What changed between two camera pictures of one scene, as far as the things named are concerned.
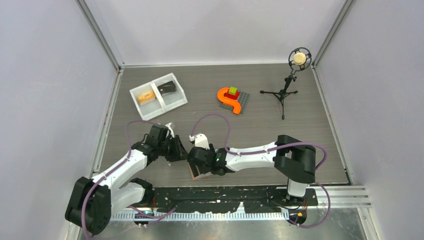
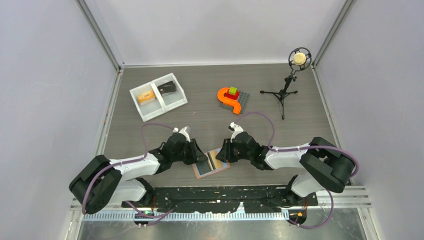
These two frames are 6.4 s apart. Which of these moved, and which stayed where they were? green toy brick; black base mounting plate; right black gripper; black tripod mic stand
Moved: right black gripper
Stayed: black tripod mic stand; black base mounting plate; green toy brick
